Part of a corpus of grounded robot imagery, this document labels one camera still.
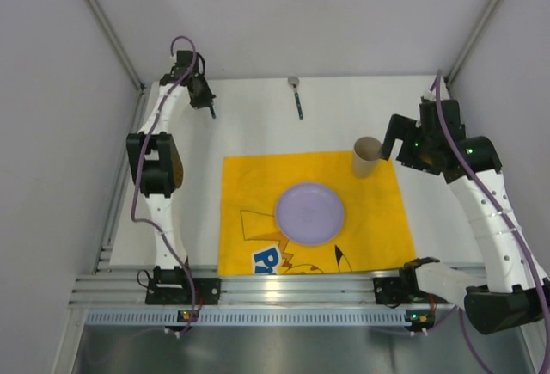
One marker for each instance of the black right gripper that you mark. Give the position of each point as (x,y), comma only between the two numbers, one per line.
(406,144)

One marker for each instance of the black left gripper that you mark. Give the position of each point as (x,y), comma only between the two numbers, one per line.
(203,99)

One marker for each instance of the beige paper cup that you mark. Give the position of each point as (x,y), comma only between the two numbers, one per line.
(365,156)

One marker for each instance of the spoon with green handle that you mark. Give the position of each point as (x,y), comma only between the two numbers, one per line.
(294,83)

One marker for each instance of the purple plastic plate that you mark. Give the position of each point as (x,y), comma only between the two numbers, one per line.
(309,214)

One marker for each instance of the yellow cartoon placemat cloth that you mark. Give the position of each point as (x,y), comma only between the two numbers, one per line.
(375,234)

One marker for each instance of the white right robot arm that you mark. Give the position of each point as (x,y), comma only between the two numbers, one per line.
(515,291)

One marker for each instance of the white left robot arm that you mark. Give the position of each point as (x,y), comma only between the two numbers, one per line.
(156,166)

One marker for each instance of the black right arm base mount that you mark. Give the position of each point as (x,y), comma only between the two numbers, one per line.
(394,291)

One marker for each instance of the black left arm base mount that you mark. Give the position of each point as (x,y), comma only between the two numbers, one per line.
(172,287)

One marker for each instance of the aluminium frame rail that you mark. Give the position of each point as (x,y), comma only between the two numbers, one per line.
(124,287)

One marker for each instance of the perforated grey cable duct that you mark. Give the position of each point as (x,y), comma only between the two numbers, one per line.
(227,317)

